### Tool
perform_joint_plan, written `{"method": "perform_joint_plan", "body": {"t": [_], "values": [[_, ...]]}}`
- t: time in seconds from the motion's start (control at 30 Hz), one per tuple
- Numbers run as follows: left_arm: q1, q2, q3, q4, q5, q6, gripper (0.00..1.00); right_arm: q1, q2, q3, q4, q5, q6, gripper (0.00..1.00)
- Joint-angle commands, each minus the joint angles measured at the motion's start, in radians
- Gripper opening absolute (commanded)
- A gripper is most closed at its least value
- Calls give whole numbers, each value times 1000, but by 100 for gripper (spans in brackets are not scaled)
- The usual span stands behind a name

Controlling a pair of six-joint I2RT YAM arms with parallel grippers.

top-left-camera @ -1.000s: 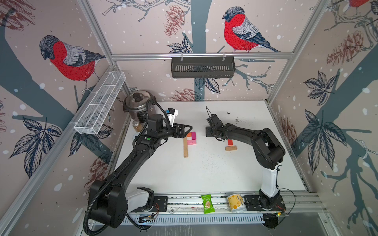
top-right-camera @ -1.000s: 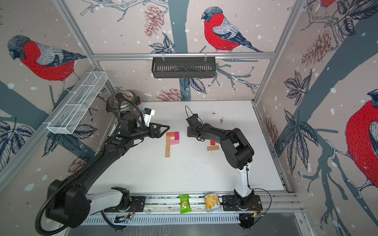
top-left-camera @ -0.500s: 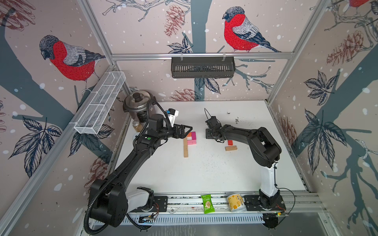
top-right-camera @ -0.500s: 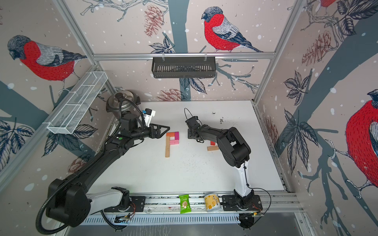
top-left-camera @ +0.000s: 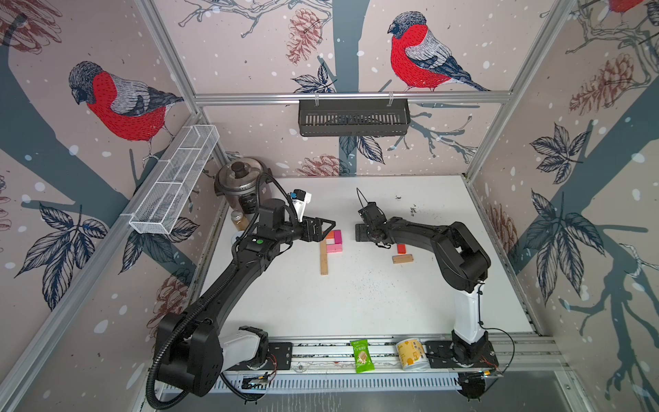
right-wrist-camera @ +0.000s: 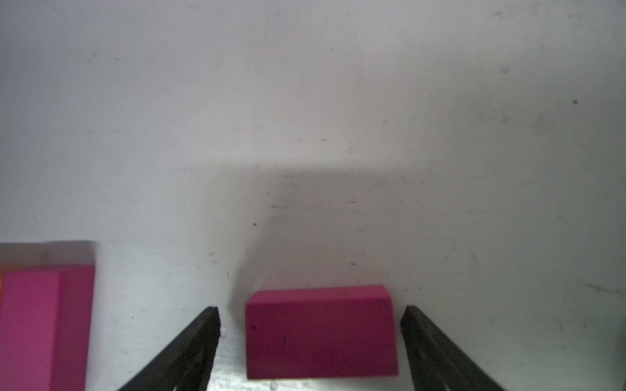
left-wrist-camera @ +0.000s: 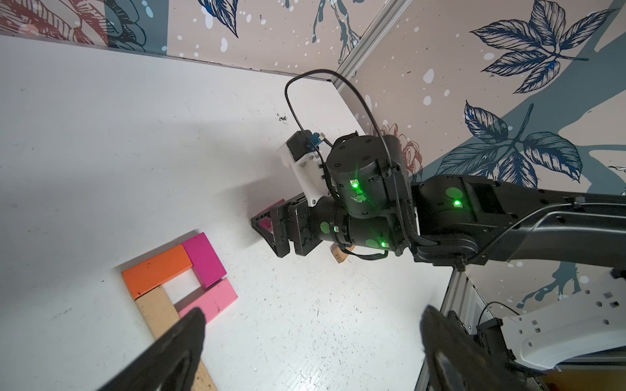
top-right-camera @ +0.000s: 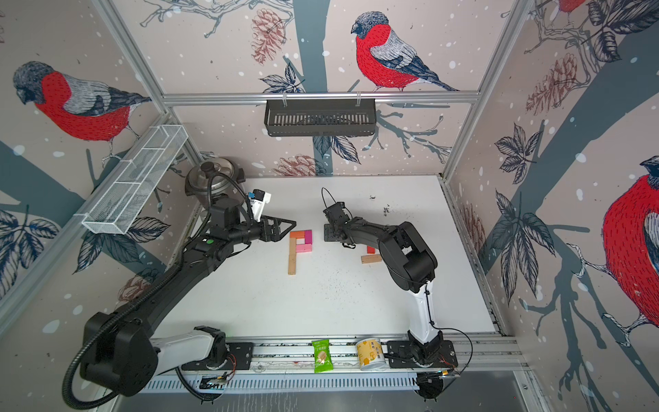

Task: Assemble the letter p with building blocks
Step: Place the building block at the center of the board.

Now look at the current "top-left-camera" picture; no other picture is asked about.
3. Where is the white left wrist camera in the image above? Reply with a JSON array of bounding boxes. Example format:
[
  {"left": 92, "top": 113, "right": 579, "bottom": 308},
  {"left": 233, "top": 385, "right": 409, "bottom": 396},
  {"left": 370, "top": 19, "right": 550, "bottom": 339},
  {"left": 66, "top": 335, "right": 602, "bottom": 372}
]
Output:
[{"left": 289, "top": 189, "right": 312, "bottom": 222}]

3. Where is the long wooden block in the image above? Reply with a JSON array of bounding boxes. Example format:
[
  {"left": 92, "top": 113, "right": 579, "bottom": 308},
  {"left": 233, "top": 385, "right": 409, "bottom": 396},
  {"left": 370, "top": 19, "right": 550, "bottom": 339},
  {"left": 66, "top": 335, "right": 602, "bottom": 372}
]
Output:
[
  {"left": 320, "top": 255, "right": 329, "bottom": 276},
  {"left": 320, "top": 240, "right": 328, "bottom": 259}
]

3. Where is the magenta block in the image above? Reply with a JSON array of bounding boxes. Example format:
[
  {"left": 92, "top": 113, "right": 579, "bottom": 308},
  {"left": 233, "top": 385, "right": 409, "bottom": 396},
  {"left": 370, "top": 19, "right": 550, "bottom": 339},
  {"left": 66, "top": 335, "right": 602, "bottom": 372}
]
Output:
[{"left": 333, "top": 230, "right": 343, "bottom": 245}]

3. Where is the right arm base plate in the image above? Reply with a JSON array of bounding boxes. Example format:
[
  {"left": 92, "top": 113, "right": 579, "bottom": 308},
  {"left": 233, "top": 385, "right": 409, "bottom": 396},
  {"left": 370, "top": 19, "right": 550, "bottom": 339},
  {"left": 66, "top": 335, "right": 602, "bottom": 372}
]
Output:
[{"left": 424, "top": 340, "right": 499, "bottom": 370}]

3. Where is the green snack packet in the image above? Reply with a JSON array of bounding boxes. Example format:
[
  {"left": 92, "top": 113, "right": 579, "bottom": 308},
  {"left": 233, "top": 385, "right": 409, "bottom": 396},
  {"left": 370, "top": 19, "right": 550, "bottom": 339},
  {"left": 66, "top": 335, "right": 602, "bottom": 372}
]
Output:
[{"left": 350, "top": 339, "right": 375, "bottom": 374}]

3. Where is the silver rice cooker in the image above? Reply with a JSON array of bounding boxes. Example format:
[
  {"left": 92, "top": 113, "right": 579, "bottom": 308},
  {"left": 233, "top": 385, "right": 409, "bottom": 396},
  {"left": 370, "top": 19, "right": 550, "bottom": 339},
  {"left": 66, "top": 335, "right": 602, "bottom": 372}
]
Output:
[{"left": 214, "top": 158, "right": 271, "bottom": 215}]

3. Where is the light pink block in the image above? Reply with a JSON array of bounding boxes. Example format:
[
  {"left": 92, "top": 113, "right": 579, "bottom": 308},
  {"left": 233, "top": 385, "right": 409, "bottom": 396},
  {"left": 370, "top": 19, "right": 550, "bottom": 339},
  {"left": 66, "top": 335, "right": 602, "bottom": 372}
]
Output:
[{"left": 326, "top": 244, "right": 343, "bottom": 253}]

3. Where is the black hanging metal basket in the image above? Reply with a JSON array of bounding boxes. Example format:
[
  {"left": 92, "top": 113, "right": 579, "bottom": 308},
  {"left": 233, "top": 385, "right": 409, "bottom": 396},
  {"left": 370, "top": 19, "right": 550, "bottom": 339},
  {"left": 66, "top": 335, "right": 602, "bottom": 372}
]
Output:
[{"left": 298, "top": 99, "right": 411, "bottom": 137}]

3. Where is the yellow cup on rail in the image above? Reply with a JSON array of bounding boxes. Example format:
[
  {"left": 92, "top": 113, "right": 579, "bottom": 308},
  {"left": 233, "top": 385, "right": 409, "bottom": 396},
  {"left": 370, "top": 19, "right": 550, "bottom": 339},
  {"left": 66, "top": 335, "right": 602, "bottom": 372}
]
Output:
[{"left": 396, "top": 338, "right": 430, "bottom": 372}]

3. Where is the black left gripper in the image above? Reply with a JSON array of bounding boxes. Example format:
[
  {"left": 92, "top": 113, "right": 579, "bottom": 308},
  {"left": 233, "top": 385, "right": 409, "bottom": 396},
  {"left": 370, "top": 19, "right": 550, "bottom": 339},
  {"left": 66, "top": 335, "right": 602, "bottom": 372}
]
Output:
[{"left": 275, "top": 214, "right": 335, "bottom": 245}]

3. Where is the lower wooden cylinder block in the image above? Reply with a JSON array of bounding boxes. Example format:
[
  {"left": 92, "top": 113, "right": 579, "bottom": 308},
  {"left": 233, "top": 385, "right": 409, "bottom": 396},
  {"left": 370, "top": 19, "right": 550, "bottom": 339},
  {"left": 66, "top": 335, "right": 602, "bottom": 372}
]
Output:
[{"left": 392, "top": 254, "right": 414, "bottom": 264}]

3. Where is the glass spice jar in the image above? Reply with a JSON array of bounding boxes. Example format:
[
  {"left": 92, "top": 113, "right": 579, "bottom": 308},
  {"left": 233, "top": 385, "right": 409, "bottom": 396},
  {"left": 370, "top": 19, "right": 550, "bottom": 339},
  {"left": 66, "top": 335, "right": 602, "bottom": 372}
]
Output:
[{"left": 230, "top": 210, "right": 250, "bottom": 231}]

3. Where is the white wire basket shelf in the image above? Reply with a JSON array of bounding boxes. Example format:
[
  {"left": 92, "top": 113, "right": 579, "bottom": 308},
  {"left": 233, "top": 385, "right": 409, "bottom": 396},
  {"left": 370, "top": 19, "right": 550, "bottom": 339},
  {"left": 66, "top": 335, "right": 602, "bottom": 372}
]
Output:
[{"left": 129, "top": 125, "right": 219, "bottom": 234}]

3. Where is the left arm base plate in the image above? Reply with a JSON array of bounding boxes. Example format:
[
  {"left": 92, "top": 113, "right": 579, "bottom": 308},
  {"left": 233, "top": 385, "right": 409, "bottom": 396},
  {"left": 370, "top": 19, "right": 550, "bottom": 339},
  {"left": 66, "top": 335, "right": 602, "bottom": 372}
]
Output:
[{"left": 259, "top": 342, "right": 293, "bottom": 371}]

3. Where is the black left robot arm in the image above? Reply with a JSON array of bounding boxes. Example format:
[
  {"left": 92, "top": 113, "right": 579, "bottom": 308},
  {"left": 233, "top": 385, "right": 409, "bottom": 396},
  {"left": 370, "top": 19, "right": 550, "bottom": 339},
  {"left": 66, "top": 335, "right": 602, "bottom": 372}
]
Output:
[{"left": 145, "top": 189, "right": 336, "bottom": 410}]

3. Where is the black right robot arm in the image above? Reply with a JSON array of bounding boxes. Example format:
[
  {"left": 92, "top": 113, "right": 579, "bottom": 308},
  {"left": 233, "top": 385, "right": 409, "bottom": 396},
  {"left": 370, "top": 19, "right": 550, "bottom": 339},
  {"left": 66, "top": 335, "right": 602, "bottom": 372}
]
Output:
[{"left": 355, "top": 202, "right": 499, "bottom": 369}]

